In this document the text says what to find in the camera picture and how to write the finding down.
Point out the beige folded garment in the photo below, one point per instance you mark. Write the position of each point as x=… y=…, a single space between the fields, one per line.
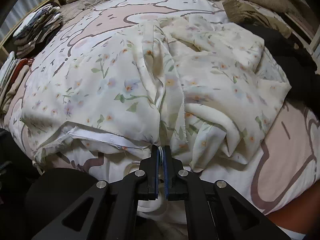
x=9 y=95

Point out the tall folded clothes stack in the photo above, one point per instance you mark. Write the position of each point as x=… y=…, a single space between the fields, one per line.
x=36 y=29

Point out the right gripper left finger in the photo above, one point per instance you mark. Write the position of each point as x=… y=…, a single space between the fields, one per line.
x=107 y=210

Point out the grey pleated curtain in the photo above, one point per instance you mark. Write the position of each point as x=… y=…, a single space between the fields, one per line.
x=19 y=10

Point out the wooden bedside shelf right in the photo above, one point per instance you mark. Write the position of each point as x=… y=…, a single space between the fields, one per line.
x=307 y=23

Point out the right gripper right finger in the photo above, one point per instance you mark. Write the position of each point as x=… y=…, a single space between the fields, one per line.
x=214 y=210

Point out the wooden bedside shelf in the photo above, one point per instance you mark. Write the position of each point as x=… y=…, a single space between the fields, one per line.
x=307 y=23
x=7 y=44

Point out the cream floral dress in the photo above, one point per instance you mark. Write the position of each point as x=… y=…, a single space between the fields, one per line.
x=202 y=89

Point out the wooden bedside shelf left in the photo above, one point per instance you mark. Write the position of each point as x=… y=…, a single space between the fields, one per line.
x=7 y=44

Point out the red folded garment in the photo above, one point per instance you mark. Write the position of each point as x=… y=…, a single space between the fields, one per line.
x=18 y=68

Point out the white folded cloth pile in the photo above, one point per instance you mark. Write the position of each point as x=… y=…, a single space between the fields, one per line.
x=7 y=68

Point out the bear pattern bed sheet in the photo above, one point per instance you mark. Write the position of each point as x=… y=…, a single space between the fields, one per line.
x=285 y=165

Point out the olive brown garment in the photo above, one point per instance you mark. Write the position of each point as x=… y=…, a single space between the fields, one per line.
x=239 y=13

